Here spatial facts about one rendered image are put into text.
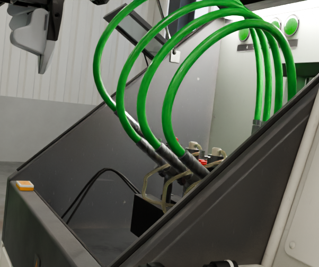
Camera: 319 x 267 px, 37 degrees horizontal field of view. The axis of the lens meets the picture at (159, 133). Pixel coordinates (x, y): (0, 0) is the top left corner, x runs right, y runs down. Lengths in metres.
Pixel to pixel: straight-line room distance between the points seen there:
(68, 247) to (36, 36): 0.31
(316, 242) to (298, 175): 0.10
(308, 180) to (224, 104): 0.71
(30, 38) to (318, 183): 0.43
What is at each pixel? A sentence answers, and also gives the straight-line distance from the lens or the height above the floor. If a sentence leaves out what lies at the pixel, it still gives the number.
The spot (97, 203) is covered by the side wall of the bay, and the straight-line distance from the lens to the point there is 1.24.
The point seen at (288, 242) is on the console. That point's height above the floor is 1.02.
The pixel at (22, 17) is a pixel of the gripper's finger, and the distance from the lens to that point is 1.03.
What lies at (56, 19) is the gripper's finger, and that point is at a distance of 0.69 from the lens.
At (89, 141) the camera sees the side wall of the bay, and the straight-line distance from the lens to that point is 1.21.
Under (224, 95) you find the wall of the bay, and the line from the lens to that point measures 1.31.
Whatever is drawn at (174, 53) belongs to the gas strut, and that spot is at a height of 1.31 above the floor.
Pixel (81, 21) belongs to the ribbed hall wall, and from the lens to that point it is 7.98.
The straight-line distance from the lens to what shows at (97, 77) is 0.87.
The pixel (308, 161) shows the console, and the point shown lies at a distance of 0.64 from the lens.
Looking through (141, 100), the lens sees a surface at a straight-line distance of 0.73.
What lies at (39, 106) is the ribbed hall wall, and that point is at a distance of 7.68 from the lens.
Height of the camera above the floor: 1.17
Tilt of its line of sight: 4 degrees down
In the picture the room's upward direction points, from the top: 7 degrees clockwise
